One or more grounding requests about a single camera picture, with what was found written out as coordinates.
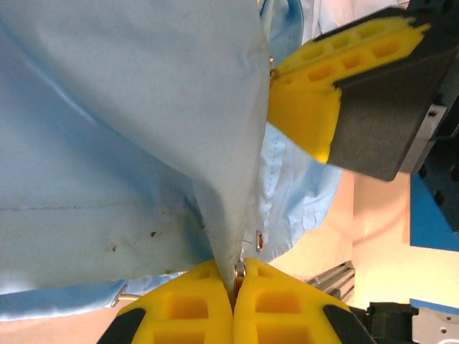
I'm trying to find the light blue zip jacket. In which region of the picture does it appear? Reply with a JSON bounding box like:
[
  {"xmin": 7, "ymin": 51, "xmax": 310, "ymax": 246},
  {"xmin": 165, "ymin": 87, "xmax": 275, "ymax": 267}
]
[{"xmin": 0, "ymin": 0, "xmax": 399, "ymax": 323}]

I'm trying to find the wide aluminium base rail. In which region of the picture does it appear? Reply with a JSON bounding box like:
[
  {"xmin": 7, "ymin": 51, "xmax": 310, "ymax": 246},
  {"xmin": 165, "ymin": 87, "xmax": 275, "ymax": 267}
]
[{"xmin": 304, "ymin": 259, "xmax": 356, "ymax": 306}]

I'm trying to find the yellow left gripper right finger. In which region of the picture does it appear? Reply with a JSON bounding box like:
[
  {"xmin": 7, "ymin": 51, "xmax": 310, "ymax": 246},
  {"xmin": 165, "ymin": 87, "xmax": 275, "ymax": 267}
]
[{"xmin": 232, "ymin": 257, "xmax": 376, "ymax": 344}]

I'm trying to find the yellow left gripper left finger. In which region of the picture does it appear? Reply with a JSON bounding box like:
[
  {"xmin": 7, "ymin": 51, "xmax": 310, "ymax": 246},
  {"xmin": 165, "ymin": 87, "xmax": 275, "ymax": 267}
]
[{"xmin": 96, "ymin": 258, "xmax": 235, "ymax": 344}]

